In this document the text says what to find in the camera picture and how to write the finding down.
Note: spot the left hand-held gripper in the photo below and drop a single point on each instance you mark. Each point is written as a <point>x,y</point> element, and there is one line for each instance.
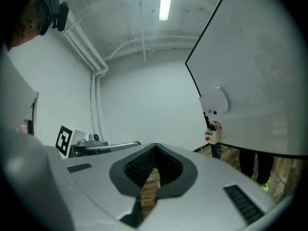
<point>79,138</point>

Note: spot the white curved desk panel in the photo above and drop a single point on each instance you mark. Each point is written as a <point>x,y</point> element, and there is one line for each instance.
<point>14,93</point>

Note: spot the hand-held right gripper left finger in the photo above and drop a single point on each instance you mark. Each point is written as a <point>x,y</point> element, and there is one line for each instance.
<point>101,177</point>

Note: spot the white divided organizer tray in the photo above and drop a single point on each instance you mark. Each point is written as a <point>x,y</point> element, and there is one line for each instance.
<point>214,135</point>

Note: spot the long ceiling light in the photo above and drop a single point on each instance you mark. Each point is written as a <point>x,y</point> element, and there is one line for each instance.
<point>166,1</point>

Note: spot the person's head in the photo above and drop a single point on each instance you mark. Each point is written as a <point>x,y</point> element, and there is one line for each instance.
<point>26,23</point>

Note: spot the large white board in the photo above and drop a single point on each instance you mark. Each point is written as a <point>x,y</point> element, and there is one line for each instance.
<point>252,68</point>

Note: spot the blue hanging cloth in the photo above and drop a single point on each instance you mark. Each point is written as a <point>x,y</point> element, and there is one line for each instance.
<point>217,151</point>

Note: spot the white wall pipes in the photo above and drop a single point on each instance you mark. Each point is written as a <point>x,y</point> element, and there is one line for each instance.
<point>91,54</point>

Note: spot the white paper sheet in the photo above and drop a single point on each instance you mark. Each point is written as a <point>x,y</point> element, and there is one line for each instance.
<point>214,100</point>

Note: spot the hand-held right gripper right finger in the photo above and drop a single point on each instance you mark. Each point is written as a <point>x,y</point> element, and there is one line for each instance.
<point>204,194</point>

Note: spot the black head-mounted camera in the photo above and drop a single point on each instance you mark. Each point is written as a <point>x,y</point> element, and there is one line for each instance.
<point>61,17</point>

